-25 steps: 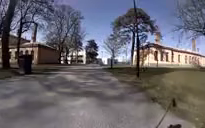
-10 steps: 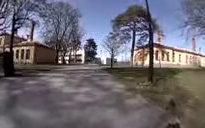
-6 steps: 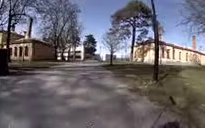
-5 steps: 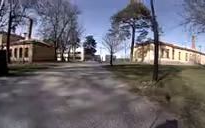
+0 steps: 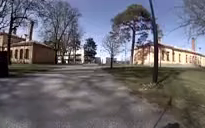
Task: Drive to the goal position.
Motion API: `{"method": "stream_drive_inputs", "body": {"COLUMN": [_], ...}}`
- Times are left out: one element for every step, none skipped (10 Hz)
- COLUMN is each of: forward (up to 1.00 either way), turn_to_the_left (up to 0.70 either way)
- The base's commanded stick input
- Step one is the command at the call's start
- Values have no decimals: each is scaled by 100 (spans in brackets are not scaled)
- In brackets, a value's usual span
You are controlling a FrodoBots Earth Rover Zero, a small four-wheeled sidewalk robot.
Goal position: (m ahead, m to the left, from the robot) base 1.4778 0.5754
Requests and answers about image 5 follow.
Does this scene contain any dark evergreen tree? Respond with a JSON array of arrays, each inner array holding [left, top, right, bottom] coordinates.
[[83, 37, 98, 65]]

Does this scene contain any small bare tree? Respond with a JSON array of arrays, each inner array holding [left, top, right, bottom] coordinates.
[[101, 31, 124, 70]]

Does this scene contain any white building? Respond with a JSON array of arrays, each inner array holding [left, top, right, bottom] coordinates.
[[56, 48, 86, 65]]

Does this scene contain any grey paved path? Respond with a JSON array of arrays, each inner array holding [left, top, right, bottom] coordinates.
[[0, 64, 178, 128]]

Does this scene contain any tall pine tree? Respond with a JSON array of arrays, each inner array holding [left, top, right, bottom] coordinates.
[[110, 3, 164, 66]]

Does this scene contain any tall dark pole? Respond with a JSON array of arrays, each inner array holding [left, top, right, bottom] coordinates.
[[148, 0, 160, 84]]

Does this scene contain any row of bare trees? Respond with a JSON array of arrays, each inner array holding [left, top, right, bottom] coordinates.
[[0, 0, 85, 66]]

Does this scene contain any long yellow building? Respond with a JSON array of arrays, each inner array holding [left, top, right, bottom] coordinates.
[[133, 36, 205, 69]]

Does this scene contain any shaded grass strip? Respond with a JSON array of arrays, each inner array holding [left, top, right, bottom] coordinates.
[[0, 63, 68, 80]]

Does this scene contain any tan brick building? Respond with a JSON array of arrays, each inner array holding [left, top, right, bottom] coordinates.
[[0, 21, 58, 66]]

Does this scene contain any grass lawn with bare patches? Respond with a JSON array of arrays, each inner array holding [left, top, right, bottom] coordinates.
[[99, 64, 205, 128]]

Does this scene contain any dark post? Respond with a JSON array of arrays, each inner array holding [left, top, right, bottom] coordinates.
[[0, 49, 11, 79]]

